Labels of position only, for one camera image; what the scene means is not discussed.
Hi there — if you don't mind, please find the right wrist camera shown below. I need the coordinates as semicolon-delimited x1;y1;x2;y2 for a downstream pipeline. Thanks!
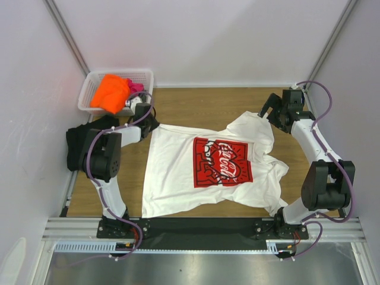
290;84;304;90

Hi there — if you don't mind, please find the aluminium frame rail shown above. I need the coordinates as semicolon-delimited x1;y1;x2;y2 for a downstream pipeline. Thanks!
42;217;366;242

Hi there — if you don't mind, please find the white plastic basket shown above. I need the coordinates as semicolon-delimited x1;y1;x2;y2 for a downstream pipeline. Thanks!
78;68;154;116

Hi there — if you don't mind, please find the grey t-shirt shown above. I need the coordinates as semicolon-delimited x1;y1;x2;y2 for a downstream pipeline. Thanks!
128;91;151;103

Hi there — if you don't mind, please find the black folded t-shirt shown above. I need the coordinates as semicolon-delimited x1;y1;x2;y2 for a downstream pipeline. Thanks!
66;115;120;172

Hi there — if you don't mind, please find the white slotted cable duct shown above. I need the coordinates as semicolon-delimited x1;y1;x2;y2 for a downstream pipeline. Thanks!
55;240;136;252

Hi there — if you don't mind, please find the white Coca-Cola t-shirt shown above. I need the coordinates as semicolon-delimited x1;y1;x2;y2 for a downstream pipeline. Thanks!
142;112;289;218

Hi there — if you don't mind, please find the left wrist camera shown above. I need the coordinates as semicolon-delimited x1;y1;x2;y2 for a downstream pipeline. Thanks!
125;96;143;112

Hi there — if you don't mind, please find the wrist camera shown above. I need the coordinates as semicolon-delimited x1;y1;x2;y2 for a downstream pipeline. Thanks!
125;96;143;112
290;84;304;90

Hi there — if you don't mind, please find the pink t-shirt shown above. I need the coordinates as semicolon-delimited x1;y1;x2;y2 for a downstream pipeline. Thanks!
126;78;145;94

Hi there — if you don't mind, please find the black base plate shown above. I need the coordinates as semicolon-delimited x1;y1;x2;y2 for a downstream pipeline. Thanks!
96;217;309;251

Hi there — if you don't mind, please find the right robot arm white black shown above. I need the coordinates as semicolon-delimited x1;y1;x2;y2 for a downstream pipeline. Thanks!
258;89;355;239

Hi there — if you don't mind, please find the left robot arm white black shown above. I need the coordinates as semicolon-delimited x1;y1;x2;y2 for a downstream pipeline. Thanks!
78;103;160;238

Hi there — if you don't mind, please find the orange t-shirt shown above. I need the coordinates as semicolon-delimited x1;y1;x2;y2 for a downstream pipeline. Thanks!
90;74;130;115

